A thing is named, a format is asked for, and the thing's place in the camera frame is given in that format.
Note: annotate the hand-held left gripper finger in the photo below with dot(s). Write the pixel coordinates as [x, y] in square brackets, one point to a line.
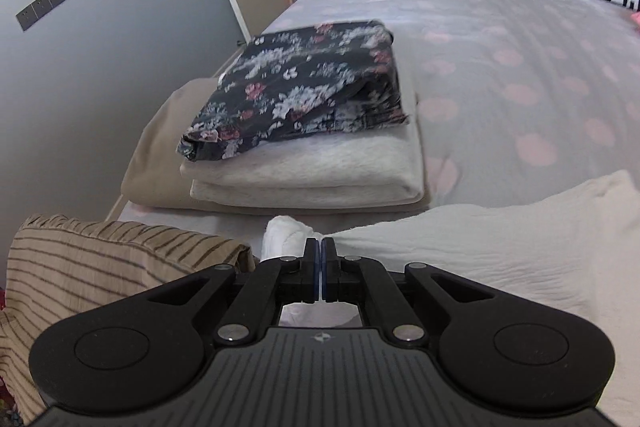
[325, 272]
[316, 272]

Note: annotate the white crinkled garment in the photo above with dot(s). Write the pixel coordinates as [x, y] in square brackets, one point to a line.
[475, 247]

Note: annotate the white fluffy folded blanket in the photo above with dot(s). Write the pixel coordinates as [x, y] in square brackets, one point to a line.
[325, 172]

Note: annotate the dark floral folded garment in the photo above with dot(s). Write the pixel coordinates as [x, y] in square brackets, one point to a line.
[300, 77]

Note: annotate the beige folded cloth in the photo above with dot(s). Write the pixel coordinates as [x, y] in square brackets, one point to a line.
[150, 157]

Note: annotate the beige striped garment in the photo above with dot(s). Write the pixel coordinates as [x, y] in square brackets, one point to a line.
[100, 267]

